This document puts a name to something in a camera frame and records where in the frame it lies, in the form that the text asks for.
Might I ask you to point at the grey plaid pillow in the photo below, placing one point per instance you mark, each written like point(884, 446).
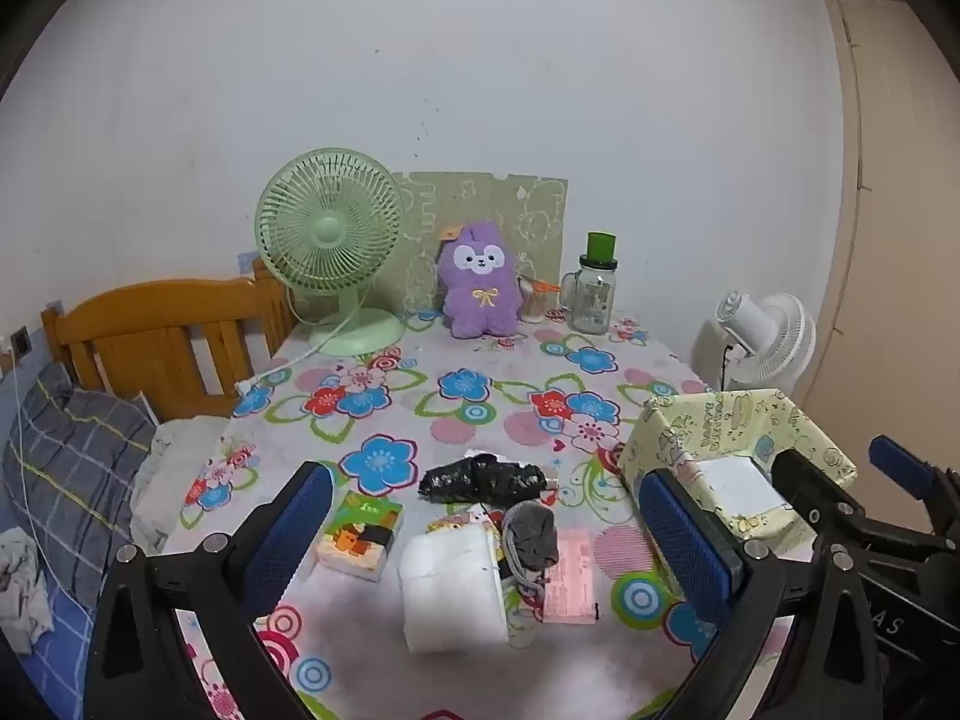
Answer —
point(67, 465)

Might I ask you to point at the pink packet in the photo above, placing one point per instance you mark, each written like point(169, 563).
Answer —
point(570, 577)

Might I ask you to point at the beige door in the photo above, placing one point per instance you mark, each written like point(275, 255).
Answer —
point(892, 202)

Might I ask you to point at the wooden bed headboard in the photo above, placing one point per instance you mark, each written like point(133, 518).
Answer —
point(150, 315)

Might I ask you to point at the blue bed sheet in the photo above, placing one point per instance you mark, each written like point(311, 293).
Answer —
point(60, 660)

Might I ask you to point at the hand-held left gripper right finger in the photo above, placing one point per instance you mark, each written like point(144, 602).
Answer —
point(686, 540)

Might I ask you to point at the cartoon print tissue packet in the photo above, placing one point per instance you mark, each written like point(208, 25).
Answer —
point(469, 517)

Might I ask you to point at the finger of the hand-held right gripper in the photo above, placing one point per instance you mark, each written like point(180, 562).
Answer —
point(900, 461)
point(814, 491)

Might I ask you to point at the green tissue packet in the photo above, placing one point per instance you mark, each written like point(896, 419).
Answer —
point(356, 532)

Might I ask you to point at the black plastic bag roll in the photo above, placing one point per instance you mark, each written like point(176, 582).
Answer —
point(480, 480)

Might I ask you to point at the green desk fan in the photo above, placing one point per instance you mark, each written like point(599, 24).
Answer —
point(326, 229)

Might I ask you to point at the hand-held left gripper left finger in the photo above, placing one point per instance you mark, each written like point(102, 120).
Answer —
point(289, 532)

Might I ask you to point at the cotton swab container orange lid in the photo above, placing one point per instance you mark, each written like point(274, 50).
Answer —
point(534, 304)

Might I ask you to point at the glass jar mug green lid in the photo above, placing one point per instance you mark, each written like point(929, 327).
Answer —
point(589, 300)

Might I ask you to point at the floral tablecloth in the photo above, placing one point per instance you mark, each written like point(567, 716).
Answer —
point(450, 390)

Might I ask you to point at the white standing fan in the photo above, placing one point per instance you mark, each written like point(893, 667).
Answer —
point(780, 337)

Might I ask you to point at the white crumpled clothes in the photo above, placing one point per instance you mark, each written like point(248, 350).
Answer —
point(19, 600)

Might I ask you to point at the white soft packet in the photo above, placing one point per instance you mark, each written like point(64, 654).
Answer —
point(450, 592)

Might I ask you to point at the purple plush toy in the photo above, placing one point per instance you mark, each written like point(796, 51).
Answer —
point(480, 292)

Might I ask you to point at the yellow cartoon print box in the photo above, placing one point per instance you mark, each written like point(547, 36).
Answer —
point(720, 412)

